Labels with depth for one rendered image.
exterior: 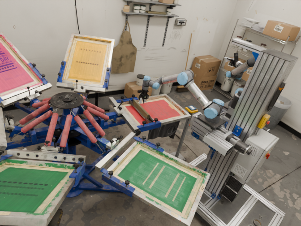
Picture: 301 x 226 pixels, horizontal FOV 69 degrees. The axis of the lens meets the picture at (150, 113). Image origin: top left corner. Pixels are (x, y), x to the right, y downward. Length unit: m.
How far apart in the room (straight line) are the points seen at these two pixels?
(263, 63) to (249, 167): 1.04
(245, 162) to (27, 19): 3.53
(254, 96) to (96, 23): 2.96
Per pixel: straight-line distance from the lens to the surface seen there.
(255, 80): 2.21
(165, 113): 2.80
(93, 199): 2.97
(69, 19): 4.06
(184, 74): 2.11
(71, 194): 3.02
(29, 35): 4.03
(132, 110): 2.73
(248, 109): 2.30
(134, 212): 2.90
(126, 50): 4.54
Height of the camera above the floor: 2.47
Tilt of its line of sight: 33 degrees down
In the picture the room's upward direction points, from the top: 11 degrees clockwise
